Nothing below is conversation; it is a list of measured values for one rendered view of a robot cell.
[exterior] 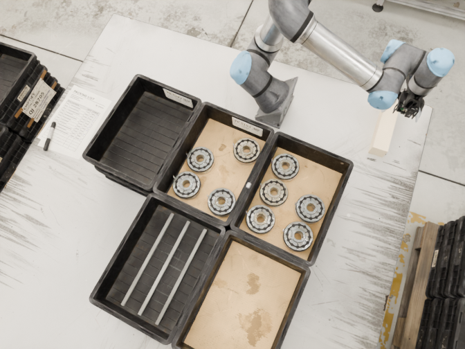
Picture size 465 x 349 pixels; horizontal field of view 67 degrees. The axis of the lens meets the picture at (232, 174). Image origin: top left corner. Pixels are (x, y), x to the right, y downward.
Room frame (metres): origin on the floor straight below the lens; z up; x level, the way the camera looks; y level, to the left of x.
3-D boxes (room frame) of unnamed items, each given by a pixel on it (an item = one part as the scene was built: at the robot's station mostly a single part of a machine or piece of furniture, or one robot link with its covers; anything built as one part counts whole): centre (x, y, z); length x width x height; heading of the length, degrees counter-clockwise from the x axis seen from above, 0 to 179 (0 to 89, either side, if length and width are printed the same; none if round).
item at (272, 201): (0.36, -0.14, 0.86); 0.10 x 0.10 x 0.01
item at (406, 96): (0.59, -0.65, 1.00); 0.09 x 0.08 x 0.12; 152
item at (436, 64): (0.60, -0.65, 1.16); 0.09 x 0.08 x 0.11; 54
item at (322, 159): (0.32, -0.20, 0.87); 0.40 x 0.30 x 0.11; 147
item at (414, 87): (0.60, -0.65, 1.08); 0.08 x 0.08 x 0.05
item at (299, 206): (0.28, -0.26, 0.86); 0.10 x 0.10 x 0.01
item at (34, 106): (1.19, 1.03, 0.41); 0.31 x 0.02 x 0.16; 152
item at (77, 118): (0.85, 0.68, 0.70); 0.33 x 0.23 x 0.01; 152
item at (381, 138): (0.62, -0.66, 0.73); 0.24 x 0.06 x 0.06; 152
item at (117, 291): (0.15, 0.27, 0.87); 0.40 x 0.30 x 0.11; 147
